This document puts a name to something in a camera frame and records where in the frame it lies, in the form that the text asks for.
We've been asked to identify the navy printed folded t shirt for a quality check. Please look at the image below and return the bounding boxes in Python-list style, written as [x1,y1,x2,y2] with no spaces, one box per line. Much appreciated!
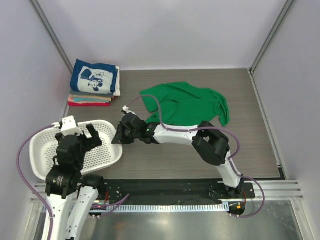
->
[70,59,119,95]

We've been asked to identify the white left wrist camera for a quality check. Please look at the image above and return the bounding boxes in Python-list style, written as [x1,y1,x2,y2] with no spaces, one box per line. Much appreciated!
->
[61,116,84,137]

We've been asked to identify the green t shirt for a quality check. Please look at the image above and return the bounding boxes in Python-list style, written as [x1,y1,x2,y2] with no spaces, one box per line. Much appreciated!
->
[140,82,230,127]

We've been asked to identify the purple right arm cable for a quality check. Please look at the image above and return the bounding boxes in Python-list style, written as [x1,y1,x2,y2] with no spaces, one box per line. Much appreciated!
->
[121,94,266,220]

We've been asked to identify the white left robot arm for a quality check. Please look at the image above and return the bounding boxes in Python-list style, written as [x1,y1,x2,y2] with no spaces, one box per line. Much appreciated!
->
[43,119,102,240]

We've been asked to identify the left aluminium corner post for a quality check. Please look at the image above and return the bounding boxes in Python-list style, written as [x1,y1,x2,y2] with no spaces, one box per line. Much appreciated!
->
[28,0,73,73]

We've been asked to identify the grey teal folded t shirt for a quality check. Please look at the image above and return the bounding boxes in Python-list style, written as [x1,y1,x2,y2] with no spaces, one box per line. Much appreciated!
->
[69,89,114,98]

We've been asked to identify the aluminium corner post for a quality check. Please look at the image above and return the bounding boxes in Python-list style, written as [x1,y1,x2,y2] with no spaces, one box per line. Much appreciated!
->
[28,0,73,73]
[248,0,298,75]

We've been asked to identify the white slotted cable duct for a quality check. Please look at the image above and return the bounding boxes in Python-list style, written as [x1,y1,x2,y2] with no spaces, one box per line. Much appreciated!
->
[113,202,229,214]

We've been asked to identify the right aluminium corner post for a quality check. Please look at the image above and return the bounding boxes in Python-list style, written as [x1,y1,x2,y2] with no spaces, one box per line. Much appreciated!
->
[248,0,298,75]

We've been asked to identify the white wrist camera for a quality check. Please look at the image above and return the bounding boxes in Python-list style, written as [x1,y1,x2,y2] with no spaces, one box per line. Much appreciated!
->
[61,116,84,137]
[121,105,131,115]

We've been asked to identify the beige folded t shirt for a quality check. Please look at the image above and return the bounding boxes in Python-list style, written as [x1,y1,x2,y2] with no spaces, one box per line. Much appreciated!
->
[68,93,113,103]

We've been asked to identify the red folded t shirt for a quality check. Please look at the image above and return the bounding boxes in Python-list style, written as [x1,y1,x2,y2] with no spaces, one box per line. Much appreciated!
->
[68,101,110,107]

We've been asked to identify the white folded t shirt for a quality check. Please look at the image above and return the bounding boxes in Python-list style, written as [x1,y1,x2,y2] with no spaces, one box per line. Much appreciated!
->
[113,66,121,97]

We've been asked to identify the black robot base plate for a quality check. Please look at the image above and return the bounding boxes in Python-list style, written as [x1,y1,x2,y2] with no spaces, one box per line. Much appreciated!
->
[97,178,256,206]

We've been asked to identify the turquoise folded t shirt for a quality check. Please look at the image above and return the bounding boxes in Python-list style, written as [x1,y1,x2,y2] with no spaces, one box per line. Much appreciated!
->
[73,98,98,103]

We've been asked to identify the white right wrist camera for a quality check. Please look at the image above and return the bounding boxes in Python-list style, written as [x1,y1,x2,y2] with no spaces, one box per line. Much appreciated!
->
[121,105,131,115]

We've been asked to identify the salmon pink folded t shirt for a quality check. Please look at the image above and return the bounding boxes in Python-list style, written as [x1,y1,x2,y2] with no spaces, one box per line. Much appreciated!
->
[67,94,112,104]

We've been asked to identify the white perforated plastic basket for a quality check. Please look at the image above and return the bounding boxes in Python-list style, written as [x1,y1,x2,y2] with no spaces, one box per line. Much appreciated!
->
[29,120,123,180]

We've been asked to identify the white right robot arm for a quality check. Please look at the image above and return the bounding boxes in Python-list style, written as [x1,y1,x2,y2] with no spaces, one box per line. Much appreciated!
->
[111,113,244,198]

